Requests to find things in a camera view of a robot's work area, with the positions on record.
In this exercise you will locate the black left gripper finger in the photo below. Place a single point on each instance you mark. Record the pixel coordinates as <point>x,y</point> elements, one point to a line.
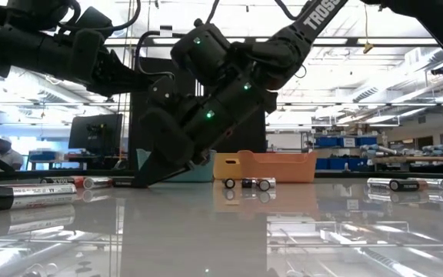
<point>121,89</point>
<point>125,76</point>

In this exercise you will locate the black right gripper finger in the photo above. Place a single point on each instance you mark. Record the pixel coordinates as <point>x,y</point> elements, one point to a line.
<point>169,173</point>
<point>150,169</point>

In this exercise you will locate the black red battery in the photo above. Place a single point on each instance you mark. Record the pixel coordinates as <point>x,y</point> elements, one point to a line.
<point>79,181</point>

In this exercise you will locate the orange plastic bin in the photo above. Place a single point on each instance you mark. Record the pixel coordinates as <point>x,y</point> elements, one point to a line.
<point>279,167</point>

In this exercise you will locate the silver black Energizer battery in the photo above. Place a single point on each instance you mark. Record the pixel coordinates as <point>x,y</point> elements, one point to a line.
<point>33,192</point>

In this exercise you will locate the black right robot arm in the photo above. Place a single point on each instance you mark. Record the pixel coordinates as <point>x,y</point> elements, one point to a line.
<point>321,19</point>

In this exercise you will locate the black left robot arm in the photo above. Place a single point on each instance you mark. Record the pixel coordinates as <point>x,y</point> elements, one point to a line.
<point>14,50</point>

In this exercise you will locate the grey background robot arm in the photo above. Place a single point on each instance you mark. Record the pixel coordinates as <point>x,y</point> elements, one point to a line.
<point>442,150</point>
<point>379,150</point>

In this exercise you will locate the teal plastic bin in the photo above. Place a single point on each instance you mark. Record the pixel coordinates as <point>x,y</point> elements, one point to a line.
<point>202,175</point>

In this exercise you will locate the black folding screen panel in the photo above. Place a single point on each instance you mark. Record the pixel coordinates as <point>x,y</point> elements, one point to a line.
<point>132,131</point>
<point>254,134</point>

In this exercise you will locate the yellow plastic bin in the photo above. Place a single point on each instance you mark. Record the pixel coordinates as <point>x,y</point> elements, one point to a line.
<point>225,171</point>

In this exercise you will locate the black computer monitor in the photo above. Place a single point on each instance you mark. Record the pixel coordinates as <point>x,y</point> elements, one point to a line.
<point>94,131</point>

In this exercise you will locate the blue box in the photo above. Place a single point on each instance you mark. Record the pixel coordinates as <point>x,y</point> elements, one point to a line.
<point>42,155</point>

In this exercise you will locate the blue storage bin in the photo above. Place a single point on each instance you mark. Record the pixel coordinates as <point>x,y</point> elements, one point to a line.
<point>337,164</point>
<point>327,142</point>
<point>367,141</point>

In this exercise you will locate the person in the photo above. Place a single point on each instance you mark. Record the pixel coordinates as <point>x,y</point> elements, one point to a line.
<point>10,157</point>

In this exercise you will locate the overhead light bar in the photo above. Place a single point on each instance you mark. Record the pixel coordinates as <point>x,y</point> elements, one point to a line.
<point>394,41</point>

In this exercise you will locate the wooden workbench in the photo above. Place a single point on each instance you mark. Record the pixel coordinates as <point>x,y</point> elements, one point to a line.
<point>417,158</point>

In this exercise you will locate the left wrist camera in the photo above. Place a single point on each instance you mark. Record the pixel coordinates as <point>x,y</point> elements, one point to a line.
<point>96,19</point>

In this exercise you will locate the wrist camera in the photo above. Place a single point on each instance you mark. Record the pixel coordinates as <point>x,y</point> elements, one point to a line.
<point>162,94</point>
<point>96,19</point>

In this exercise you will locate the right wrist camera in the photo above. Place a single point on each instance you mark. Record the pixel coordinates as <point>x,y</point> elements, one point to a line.
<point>162,94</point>

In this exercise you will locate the black table frame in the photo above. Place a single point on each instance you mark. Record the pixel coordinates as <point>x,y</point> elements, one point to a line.
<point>344,175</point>

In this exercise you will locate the small black ceiling camera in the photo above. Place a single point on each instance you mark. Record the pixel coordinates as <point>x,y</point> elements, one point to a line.
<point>440,70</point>

